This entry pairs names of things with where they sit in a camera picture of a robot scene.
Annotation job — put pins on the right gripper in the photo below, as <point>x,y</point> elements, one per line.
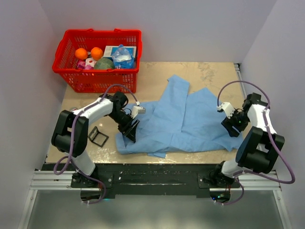
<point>228,123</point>

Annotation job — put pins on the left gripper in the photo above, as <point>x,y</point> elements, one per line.
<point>131,135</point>

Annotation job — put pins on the light blue shirt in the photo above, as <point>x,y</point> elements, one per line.
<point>179,121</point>

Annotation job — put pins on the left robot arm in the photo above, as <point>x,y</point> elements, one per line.
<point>70,135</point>

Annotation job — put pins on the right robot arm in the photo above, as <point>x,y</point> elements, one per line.
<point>255,154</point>

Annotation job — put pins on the green melon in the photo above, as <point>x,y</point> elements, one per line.
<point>104,64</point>

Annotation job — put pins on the blue plastic bag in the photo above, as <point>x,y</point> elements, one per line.
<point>123,57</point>

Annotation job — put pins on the pink snack packet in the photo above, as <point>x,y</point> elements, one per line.
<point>87,64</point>

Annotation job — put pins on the red plastic basket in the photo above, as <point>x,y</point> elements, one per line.
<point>96,81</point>

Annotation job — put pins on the white blue box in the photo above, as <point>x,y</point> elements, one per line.
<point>110,50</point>

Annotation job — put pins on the orange fruit right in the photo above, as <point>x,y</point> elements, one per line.
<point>96,53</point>

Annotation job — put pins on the orange fruit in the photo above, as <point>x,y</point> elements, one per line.
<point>96,53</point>
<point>81,54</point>

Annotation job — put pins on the orange fruit left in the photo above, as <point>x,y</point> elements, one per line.
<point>81,54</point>

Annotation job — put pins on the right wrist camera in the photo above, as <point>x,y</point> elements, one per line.
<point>227,108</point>

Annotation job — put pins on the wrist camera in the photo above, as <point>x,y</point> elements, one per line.
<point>137,110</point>
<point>227,108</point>

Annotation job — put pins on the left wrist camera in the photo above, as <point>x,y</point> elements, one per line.
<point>137,110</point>

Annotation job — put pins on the black picture frame stand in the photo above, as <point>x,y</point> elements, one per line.
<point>97,137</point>

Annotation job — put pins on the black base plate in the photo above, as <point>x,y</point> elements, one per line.
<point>110,180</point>

